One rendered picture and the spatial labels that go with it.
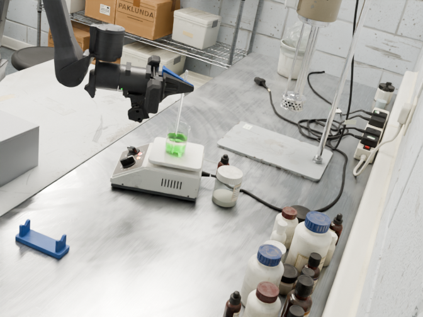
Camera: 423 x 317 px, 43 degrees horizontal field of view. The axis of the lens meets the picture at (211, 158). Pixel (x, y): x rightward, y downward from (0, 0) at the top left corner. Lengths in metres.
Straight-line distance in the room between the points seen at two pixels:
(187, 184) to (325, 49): 2.44
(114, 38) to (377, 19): 2.53
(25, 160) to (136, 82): 0.32
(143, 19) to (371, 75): 1.47
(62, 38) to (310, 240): 0.62
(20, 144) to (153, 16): 2.31
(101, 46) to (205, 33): 2.34
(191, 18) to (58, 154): 2.20
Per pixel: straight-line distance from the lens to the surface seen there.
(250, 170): 1.40
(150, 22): 3.45
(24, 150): 1.24
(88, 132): 1.46
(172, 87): 1.12
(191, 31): 3.45
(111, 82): 1.11
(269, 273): 0.93
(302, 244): 1.04
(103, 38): 1.09
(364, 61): 3.51
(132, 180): 1.21
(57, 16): 1.10
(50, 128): 1.47
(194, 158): 1.22
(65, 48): 1.11
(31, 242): 1.05
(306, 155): 1.54
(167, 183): 1.20
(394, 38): 3.46
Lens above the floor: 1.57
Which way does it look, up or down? 28 degrees down
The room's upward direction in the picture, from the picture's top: 12 degrees clockwise
